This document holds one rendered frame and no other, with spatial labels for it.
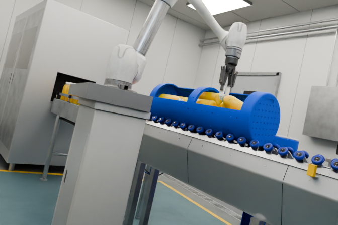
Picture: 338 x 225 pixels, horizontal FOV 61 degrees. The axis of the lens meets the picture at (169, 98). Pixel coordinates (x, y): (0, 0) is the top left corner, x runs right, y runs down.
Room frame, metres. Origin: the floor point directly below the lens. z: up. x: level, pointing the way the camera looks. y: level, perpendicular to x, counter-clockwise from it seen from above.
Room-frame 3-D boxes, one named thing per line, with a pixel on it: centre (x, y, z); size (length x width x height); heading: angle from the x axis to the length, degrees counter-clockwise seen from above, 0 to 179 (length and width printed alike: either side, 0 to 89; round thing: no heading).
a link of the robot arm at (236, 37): (1.67, -0.31, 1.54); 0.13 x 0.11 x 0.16; 174
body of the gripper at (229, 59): (1.65, -0.31, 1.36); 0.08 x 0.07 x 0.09; 129
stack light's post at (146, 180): (2.75, 0.04, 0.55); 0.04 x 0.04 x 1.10; 39
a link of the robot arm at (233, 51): (1.65, -0.31, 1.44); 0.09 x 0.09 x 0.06
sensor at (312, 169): (1.15, -0.63, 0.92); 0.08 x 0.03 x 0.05; 129
